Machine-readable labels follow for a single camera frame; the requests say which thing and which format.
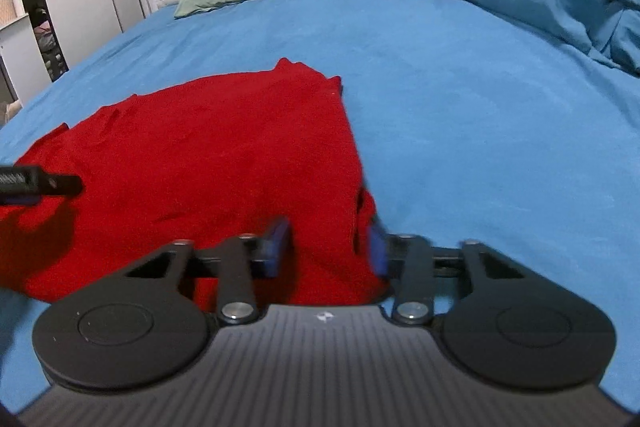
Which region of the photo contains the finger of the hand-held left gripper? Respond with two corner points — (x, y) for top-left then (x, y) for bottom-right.
(0, 164), (84, 208)

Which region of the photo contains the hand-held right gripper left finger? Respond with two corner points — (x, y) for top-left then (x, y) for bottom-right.
(125, 217), (293, 325)

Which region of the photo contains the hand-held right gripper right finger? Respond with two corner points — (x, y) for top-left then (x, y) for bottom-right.
(367, 214), (531, 325)

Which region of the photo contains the red knit sweater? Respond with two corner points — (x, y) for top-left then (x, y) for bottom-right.
(0, 58), (396, 308)

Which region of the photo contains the bed with blue sheet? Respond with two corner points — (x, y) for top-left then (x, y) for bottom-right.
(0, 0), (640, 413)

